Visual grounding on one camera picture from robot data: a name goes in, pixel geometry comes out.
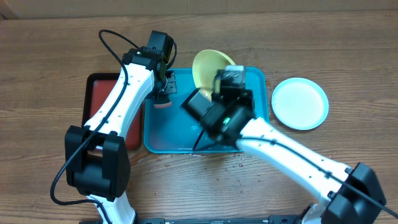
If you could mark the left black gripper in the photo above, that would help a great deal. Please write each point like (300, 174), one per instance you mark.
(172, 87)

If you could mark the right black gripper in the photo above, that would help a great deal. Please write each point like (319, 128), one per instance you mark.
(240, 97)

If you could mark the green and pink sponge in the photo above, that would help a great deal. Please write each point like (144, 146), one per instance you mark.
(162, 101)

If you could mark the green plate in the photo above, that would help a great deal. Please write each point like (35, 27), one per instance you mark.
(204, 69)

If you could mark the light blue plate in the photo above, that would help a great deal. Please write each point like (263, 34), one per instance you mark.
(301, 104)

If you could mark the white plate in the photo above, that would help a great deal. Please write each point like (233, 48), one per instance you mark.
(273, 104)

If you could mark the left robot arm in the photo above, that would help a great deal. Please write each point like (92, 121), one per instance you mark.
(96, 158)

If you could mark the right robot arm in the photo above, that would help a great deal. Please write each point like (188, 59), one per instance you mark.
(225, 110)

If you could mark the teal plastic tray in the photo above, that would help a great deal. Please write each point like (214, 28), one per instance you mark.
(172, 130)

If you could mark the black and red tray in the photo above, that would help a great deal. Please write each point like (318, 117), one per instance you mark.
(98, 87)

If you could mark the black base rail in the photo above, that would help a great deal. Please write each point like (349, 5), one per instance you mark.
(272, 219)

